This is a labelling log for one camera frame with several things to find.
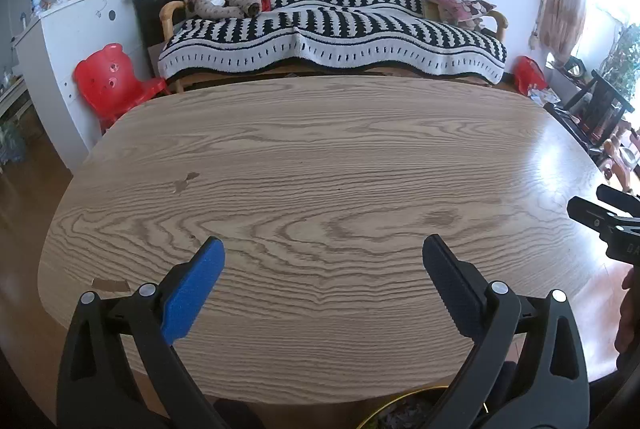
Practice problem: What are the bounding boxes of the white cabinet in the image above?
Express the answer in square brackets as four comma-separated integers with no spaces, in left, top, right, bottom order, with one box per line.
[12,0,157,173]

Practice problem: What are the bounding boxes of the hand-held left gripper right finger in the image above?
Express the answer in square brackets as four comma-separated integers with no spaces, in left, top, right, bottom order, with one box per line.
[422,234,591,429]

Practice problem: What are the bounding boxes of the green potted plant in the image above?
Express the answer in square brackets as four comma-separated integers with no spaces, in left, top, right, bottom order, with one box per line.
[604,23,640,101]

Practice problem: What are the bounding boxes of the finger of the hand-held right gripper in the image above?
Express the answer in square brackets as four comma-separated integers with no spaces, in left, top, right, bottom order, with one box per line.
[566,196,640,236]
[596,185,640,215]

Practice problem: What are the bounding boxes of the pink floral pillow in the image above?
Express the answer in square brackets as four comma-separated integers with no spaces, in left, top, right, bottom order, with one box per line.
[424,0,499,31]

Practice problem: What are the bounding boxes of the red bear plastic chair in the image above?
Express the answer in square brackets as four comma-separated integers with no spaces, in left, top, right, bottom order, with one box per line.
[73,42,169,133]

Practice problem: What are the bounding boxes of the red plastic stool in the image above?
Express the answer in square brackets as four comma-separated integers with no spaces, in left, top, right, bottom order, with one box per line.
[512,55,549,96]

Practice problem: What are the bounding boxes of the wooden armed sofa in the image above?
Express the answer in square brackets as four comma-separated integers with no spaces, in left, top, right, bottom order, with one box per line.
[157,0,509,94]

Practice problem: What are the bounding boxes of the black side panel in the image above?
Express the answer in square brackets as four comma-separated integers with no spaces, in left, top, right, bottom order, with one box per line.
[133,0,184,51]

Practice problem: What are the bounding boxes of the person's right hand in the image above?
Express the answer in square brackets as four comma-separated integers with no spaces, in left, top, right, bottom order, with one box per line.
[615,266,640,355]

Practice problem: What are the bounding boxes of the black bin with gold rim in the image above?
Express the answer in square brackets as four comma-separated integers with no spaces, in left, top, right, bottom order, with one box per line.
[356,385,452,429]

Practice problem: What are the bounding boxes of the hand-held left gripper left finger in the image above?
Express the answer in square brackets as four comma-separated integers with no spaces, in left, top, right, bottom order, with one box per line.
[56,236,228,429]

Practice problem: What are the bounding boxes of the black wooden chair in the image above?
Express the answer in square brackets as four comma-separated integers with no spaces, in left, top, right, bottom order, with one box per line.
[544,69,637,151]

